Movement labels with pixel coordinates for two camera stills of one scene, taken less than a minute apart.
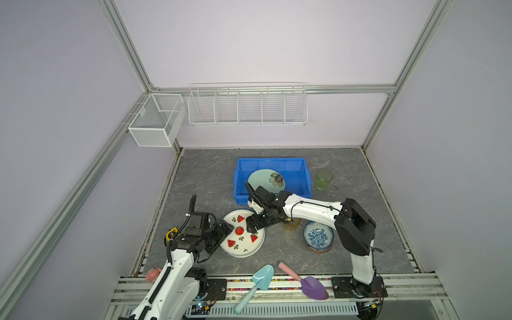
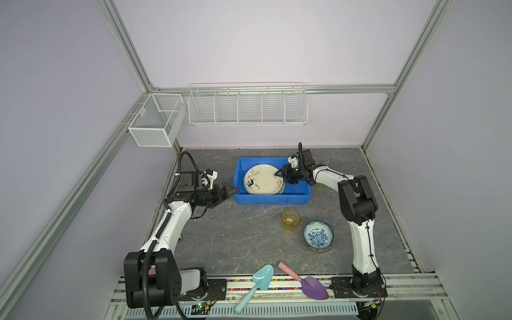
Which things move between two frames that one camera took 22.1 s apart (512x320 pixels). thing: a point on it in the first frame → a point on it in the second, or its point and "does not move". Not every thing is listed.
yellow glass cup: x=292 y=225 does not move
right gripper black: x=257 y=224 → x=286 y=170
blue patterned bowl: x=317 y=235 does not move
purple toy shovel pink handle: x=310 y=286 does not move
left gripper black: x=221 y=234 → x=219 y=198
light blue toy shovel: x=261 y=279 does not move
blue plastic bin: x=297 y=177 does not move
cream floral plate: x=242 y=248 → x=262 y=179
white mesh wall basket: x=158 y=121 does not move
